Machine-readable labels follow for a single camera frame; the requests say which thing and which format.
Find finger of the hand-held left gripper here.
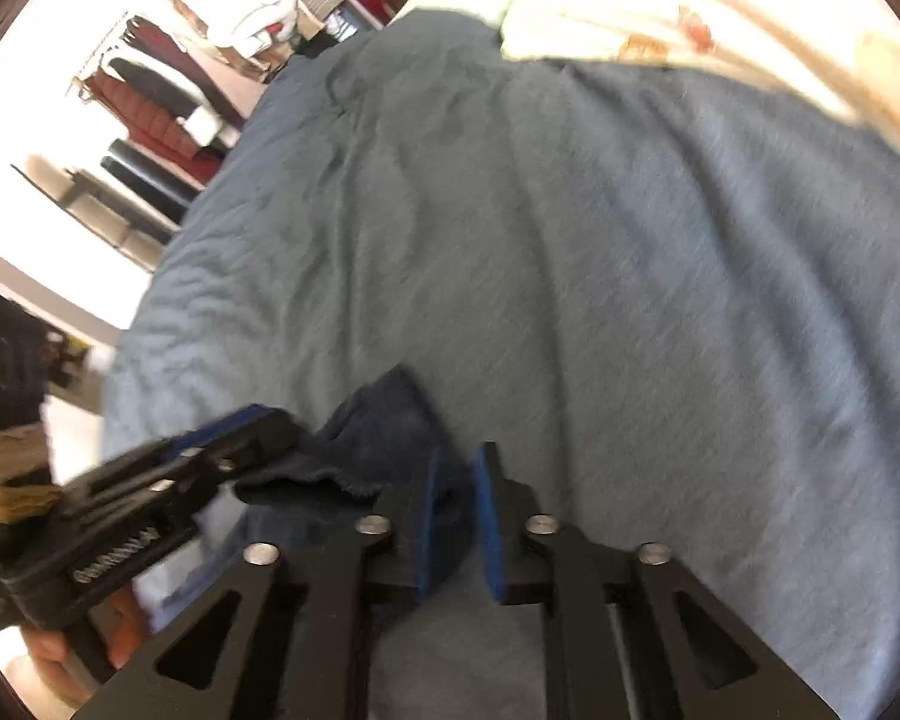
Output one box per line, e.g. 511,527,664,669
58,411,305,524
166,405,284,452

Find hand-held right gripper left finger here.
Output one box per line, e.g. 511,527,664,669
71,446,466,720

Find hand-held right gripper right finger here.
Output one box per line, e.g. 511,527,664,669
472,441,845,720

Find dark navy pants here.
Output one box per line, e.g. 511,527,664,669
234,364,481,595

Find person's left hand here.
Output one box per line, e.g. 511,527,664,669
26,583,158,707

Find tan woven basket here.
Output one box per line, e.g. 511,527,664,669
0,424,65,524

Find dark cabinet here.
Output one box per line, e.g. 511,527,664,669
0,286,53,436

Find blue-grey bed blanket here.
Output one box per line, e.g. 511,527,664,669
101,7,900,720

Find red hanging garment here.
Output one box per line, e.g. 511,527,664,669
82,67,230,185

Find black hanging garment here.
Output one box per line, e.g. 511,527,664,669
109,56,211,117

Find white hanging garment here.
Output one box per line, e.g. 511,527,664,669
166,0,301,53

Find cream printed blanket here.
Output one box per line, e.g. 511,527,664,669
499,0,900,162

